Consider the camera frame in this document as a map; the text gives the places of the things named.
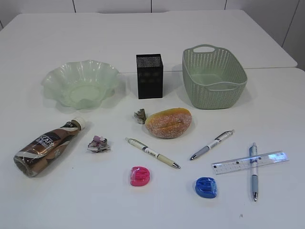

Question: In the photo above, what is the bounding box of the grey paper ball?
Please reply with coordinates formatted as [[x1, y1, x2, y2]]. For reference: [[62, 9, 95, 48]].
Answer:
[[133, 108, 146, 125]]

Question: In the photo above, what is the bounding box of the sugared bread roll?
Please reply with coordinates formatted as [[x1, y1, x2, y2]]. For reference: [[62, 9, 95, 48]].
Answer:
[[144, 108, 192, 139]]

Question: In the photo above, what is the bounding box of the pink paper ball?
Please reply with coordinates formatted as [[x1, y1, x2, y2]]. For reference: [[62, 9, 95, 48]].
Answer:
[[87, 135, 111, 153]]

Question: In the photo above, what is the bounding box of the cream white ballpoint pen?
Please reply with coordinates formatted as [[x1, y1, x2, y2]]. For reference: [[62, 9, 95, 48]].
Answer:
[[125, 138, 181, 169]]

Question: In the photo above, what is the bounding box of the black square pen holder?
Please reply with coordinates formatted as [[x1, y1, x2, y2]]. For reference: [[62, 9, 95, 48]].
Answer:
[[136, 54, 163, 99]]

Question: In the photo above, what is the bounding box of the pink pencil sharpener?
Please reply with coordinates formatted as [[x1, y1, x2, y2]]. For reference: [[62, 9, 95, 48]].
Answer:
[[130, 166, 150, 187]]

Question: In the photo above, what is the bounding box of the green plastic woven basket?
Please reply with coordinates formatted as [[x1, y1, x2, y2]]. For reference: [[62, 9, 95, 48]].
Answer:
[[182, 44, 248, 110]]

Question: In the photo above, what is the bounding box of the grey white ballpoint pen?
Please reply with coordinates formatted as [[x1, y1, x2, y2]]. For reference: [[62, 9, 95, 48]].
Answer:
[[190, 130, 234, 161]]

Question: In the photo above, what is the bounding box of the green wavy glass plate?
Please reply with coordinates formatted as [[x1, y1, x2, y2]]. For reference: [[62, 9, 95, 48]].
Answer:
[[41, 60, 119, 109]]

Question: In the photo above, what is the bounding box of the blue pencil sharpener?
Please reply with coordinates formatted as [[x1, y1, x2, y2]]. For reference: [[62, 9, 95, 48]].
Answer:
[[195, 177, 217, 198]]

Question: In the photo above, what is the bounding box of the blue white ballpoint pen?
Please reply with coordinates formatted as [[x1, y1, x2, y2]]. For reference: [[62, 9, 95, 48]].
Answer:
[[249, 142, 258, 202]]

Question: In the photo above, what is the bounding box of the clear plastic ruler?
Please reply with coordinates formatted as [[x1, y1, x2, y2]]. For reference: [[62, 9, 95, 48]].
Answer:
[[212, 151, 289, 175]]

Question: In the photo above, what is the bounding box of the brown Nescafe coffee bottle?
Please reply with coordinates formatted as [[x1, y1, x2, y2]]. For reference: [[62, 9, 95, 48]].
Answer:
[[13, 117, 85, 177]]

